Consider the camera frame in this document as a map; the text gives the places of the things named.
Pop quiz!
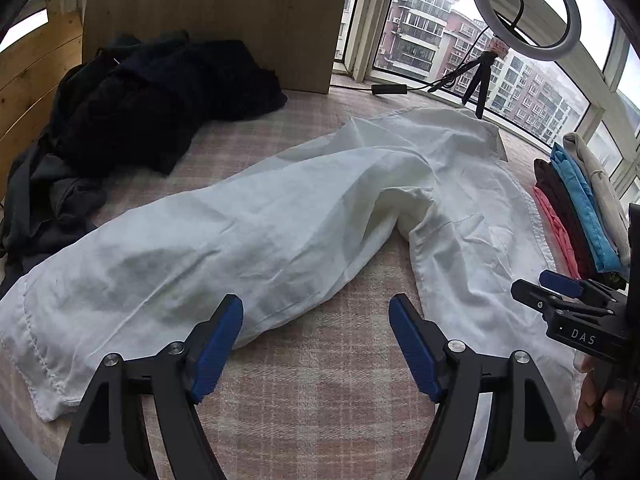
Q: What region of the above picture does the beige knit cardigan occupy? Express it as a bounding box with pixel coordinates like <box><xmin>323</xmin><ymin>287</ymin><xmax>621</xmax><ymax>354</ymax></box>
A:
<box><xmin>562</xmin><ymin>132</ymin><xmax>632</xmax><ymax>267</ymax></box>

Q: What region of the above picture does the light wooden board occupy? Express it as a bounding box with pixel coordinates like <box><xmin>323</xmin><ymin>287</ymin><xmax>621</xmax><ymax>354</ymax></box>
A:
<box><xmin>81</xmin><ymin>0</ymin><xmax>353</xmax><ymax>96</ymax></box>

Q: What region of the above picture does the white shirt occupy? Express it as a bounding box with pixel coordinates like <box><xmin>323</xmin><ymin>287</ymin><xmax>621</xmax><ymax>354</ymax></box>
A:
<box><xmin>0</xmin><ymin>107</ymin><xmax>586</xmax><ymax>423</ymax></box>

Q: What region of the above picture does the pink plaid blanket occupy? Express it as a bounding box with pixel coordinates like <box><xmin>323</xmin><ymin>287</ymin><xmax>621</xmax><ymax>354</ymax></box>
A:
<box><xmin>0</xmin><ymin>90</ymin><xmax>601</xmax><ymax>480</ymax></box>

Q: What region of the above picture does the black ring light cable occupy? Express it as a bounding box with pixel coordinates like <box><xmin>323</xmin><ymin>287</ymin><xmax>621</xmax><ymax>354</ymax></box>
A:
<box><xmin>332</xmin><ymin>27</ymin><xmax>493</xmax><ymax>97</ymax></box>

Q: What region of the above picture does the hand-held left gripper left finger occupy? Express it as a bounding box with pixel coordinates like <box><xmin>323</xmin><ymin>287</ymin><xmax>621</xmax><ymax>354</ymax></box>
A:
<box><xmin>55</xmin><ymin>294</ymin><xmax>245</xmax><ymax>480</ymax></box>

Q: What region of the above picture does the blue folded garment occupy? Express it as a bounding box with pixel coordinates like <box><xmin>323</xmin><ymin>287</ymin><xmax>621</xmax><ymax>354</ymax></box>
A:
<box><xmin>550</xmin><ymin>142</ymin><xmax>623</xmax><ymax>273</ymax></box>

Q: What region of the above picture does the dark grey garment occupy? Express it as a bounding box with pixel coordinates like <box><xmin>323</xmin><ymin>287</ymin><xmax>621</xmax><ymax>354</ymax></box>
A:
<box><xmin>0</xmin><ymin>125</ymin><xmax>108</xmax><ymax>301</ymax></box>

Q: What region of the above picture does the coral folded garment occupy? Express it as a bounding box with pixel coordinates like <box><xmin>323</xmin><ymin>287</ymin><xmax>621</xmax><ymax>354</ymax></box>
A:
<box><xmin>532</xmin><ymin>185</ymin><xmax>581</xmax><ymax>281</ymax></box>

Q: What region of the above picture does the black mini tripod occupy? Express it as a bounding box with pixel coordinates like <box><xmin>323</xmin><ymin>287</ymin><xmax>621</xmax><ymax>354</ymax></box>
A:
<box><xmin>427</xmin><ymin>50</ymin><xmax>501</xmax><ymax>120</ymax></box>

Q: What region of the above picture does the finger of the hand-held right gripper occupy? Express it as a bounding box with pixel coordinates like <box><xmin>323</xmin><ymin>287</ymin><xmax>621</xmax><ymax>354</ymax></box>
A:
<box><xmin>511</xmin><ymin>280</ymin><xmax>572</xmax><ymax>322</ymax></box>
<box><xmin>539</xmin><ymin>270</ymin><xmax>608</xmax><ymax>302</ymax></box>

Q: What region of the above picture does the pine slat board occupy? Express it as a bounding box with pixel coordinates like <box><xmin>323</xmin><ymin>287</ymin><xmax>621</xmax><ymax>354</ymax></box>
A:
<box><xmin>0</xmin><ymin>0</ymin><xmax>85</xmax><ymax>196</ymax></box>

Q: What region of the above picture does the person's right hand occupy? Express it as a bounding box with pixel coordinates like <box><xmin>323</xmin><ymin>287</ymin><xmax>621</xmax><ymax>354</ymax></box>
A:
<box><xmin>575</xmin><ymin>355</ymin><xmax>626</xmax><ymax>432</ymax></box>

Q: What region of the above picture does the dark maroon folded garment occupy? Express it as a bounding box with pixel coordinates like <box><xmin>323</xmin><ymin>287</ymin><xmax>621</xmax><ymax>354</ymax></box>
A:
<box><xmin>532</xmin><ymin>158</ymin><xmax>598</xmax><ymax>281</ymax></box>

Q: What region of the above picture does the white ring light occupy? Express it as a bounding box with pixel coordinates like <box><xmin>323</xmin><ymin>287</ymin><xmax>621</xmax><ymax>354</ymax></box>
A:
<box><xmin>470</xmin><ymin>0</ymin><xmax>581</xmax><ymax>56</ymax></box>

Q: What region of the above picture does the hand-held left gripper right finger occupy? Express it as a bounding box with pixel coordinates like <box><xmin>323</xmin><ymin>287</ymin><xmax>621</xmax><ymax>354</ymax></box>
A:
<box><xmin>389</xmin><ymin>294</ymin><xmax>576</xmax><ymax>480</ymax></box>

